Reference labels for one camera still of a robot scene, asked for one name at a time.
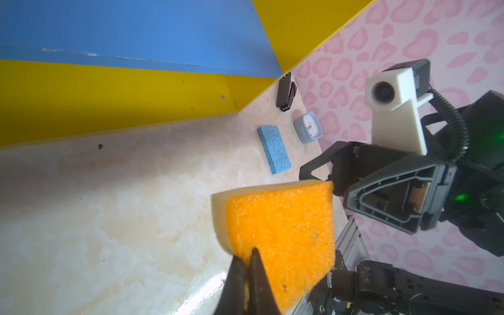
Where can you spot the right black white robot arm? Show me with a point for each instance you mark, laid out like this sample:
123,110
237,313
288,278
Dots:
460,181

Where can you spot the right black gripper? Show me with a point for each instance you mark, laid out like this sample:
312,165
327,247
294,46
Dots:
403,190

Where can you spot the black clip tool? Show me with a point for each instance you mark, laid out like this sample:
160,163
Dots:
286,92

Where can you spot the blue sponge right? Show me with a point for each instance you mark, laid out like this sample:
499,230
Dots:
274,148

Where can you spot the yellow shelf with coloured boards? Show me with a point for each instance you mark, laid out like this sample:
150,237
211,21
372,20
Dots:
71,68

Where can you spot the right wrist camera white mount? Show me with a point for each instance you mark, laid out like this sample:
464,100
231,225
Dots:
394,97

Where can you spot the small blue white clock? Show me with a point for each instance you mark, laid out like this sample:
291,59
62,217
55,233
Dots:
308,128

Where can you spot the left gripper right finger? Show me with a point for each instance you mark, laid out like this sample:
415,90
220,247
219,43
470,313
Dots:
261,297

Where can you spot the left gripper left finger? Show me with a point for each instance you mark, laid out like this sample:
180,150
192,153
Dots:
232,299

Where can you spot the orange sponge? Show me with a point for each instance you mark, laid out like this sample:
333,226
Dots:
291,225

